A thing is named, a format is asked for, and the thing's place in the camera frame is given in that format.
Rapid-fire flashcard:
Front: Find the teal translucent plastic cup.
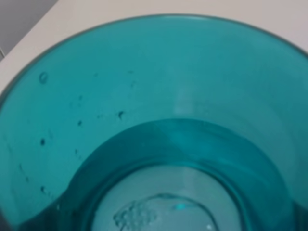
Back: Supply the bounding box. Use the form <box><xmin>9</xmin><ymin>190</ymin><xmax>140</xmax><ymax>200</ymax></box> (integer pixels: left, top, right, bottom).
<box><xmin>0</xmin><ymin>14</ymin><xmax>308</xmax><ymax>231</ymax></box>

